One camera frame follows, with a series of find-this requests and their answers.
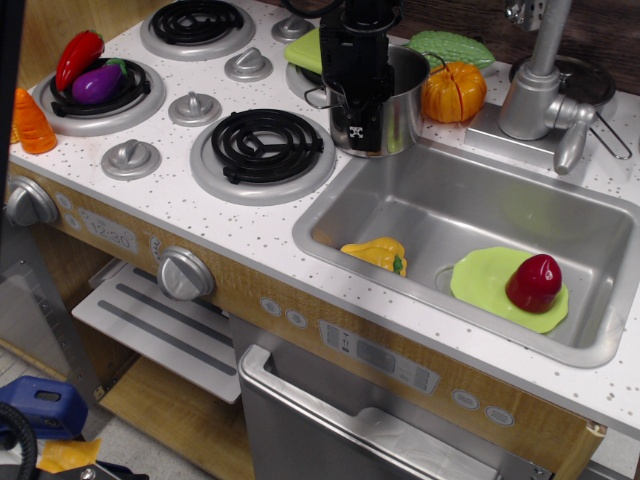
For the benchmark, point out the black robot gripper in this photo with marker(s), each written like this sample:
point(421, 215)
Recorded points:
point(354, 54)

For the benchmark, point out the stainless steel pot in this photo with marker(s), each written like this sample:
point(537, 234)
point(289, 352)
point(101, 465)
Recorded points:
point(402, 117)

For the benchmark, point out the orange toy pumpkin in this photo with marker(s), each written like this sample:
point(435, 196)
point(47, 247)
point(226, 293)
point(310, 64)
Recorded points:
point(454, 93)

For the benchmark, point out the green toy cutting board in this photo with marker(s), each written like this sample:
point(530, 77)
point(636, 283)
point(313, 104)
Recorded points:
point(305, 52)

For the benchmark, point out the green toy bitter gourd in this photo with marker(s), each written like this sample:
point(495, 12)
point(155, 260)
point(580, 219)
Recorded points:
point(440, 47)

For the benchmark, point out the front right black burner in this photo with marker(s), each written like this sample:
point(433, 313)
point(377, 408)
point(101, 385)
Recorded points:
point(262, 157)

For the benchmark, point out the black burner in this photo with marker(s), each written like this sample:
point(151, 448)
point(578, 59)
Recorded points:
point(262, 157)
point(140, 95)
point(191, 31)

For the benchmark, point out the silver metal sink basin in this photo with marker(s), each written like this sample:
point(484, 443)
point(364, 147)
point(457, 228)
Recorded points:
point(442, 203)

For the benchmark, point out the silver stovetop knob back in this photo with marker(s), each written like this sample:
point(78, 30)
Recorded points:
point(291, 29)

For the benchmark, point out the silver stovetop knob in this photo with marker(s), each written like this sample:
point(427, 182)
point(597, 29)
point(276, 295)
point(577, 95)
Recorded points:
point(130, 160)
point(194, 110)
point(248, 66)
point(291, 29)

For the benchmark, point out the yellow toy bell pepper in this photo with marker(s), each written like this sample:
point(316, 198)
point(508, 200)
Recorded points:
point(384, 252)

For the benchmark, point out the silver stovetop knob middle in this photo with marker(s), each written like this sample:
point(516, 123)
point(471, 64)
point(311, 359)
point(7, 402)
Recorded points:
point(248, 66)

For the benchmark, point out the silver toy faucet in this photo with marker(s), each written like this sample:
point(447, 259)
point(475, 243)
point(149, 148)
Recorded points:
point(534, 107)

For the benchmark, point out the silver stovetop knob centre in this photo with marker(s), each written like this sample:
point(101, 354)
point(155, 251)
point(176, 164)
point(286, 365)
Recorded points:
point(194, 110)

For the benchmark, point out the light green toy plate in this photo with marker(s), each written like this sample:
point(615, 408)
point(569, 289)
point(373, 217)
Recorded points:
point(480, 279)

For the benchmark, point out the back black burner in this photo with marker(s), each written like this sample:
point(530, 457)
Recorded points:
point(191, 31)

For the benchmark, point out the red toy pepper half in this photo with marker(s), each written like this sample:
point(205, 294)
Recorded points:
point(534, 286)

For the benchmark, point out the silver oven dial right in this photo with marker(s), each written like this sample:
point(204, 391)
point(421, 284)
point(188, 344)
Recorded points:
point(182, 276)

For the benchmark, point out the silver oven dial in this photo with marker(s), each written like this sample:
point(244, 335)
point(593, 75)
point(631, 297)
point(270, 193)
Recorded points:
point(182, 276)
point(29, 204)

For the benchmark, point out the silver stovetop knob front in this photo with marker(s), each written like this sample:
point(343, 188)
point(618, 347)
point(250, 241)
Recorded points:
point(130, 160)

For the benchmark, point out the purple toy eggplant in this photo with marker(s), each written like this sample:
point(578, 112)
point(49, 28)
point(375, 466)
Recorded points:
point(101, 84)

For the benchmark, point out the white oven rack shelf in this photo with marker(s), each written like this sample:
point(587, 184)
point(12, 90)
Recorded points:
point(192, 339)

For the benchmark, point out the red toy chili pepper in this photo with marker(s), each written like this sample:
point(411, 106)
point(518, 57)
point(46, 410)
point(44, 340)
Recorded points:
point(83, 50)

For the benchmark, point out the silver dishwasher door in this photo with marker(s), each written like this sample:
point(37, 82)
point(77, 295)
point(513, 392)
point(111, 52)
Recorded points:
point(308, 419)

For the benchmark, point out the left black burner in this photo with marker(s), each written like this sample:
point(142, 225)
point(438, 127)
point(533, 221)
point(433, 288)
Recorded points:
point(140, 95)

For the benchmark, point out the orange toy carrot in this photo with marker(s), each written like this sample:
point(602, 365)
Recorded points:
point(33, 129)

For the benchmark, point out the silver oven dial left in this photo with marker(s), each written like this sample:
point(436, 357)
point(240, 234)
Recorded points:
point(29, 204)

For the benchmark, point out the grey open oven door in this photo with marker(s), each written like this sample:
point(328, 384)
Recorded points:
point(38, 337)

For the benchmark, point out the blue plastic clamp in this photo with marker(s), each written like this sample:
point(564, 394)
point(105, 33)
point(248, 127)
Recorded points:
point(54, 409)

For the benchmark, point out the yellow cloth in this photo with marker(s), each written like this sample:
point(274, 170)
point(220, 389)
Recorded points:
point(63, 455)

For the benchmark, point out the dark pan with wire handle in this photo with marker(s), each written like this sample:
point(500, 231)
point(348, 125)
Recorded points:
point(582, 81)

